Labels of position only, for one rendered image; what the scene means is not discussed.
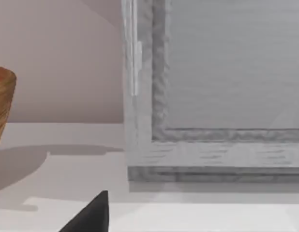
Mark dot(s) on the wooden basket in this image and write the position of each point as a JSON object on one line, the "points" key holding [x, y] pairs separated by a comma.
{"points": [[3, 104]]}

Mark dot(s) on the grey cabinet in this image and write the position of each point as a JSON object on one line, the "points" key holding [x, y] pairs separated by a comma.
{"points": [[212, 96]]}

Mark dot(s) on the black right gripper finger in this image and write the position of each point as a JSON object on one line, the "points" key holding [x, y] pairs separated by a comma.
{"points": [[95, 215]]}

